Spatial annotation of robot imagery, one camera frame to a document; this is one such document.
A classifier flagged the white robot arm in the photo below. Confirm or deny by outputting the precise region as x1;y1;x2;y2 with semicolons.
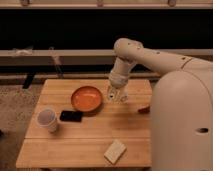
107;38;213;171

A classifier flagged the orange bowl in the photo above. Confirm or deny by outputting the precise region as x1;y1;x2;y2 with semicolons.
71;86;102;112

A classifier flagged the beige sponge block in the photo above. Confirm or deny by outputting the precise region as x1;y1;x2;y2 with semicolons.
104;140;126;164

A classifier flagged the black smartphone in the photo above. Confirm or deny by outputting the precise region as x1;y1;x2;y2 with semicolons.
60;111;83;122

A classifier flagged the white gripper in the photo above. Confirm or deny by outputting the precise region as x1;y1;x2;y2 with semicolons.
107;72;129;102

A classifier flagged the wooden folding table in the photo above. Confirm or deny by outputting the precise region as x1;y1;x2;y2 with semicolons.
16;79;152;168

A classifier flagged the white paper cup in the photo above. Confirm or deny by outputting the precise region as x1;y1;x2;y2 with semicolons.
36;108;58;133

